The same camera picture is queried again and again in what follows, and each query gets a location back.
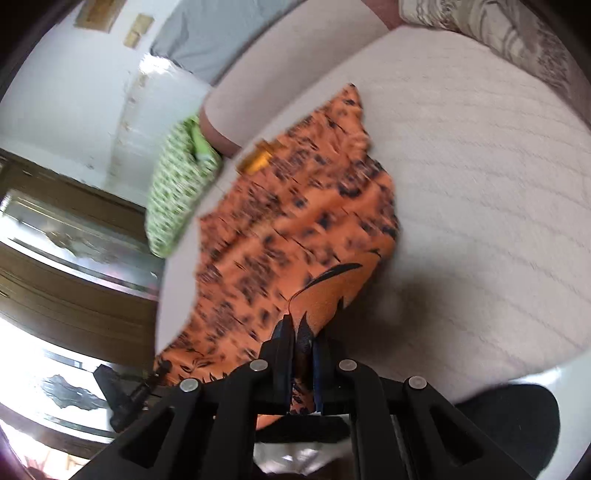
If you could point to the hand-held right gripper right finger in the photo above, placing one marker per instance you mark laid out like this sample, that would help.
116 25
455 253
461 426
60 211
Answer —
317 374

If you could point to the patterned blanket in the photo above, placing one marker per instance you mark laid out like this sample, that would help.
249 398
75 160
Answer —
508 32

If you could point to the orange floral garment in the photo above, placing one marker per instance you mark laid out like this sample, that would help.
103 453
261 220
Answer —
286 230

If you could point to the pink quilted mattress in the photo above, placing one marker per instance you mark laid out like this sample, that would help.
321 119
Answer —
461 207

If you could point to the green checked pillow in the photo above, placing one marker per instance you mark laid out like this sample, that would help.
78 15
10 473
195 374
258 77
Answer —
171 198

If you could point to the small yellow object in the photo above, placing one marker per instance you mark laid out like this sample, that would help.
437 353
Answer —
256 159

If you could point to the white cloth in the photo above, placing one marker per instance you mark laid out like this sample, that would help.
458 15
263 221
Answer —
286 457

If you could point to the yellow wall sticker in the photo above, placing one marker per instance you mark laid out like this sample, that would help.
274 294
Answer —
138 30
97 9

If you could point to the grey pillow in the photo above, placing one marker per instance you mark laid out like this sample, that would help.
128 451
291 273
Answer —
231 32

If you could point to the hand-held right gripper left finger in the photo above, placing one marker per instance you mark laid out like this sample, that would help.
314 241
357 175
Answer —
281 364

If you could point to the brown wooden wardrobe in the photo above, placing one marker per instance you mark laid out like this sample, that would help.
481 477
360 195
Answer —
69 304

